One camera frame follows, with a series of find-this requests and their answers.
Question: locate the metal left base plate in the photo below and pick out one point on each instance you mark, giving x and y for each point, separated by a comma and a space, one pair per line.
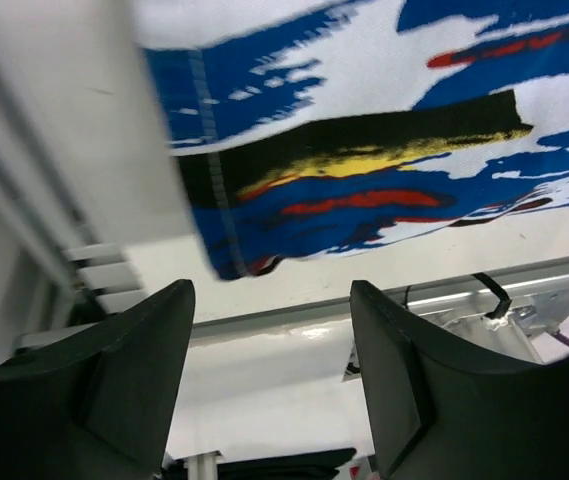
504, 313

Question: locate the blue white red patterned trousers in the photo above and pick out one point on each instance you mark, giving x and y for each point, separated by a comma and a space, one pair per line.
306, 129

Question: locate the white front cover panel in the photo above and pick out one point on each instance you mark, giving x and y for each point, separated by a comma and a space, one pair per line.
251, 392

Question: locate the aluminium table edge rail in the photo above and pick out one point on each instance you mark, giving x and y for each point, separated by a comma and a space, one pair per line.
41, 210

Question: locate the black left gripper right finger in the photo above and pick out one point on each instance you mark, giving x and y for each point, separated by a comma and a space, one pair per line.
442, 407

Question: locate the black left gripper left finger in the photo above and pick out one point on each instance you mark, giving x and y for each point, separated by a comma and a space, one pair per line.
99, 403

